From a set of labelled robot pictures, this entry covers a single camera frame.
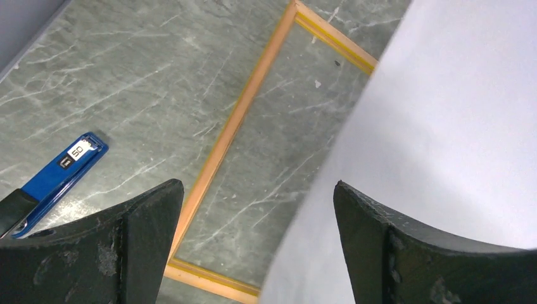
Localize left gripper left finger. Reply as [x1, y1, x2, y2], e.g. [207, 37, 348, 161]
[1, 179, 184, 303]

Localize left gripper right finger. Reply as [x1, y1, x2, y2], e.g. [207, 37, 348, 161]
[333, 182, 536, 303]

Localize building photo print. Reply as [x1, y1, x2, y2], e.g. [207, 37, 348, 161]
[259, 1, 536, 303]

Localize yellow wooden photo frame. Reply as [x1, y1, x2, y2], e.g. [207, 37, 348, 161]
[164, 1, 377, 303]

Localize blue stapler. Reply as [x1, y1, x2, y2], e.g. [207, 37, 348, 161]
[1, 132, 109, 238]

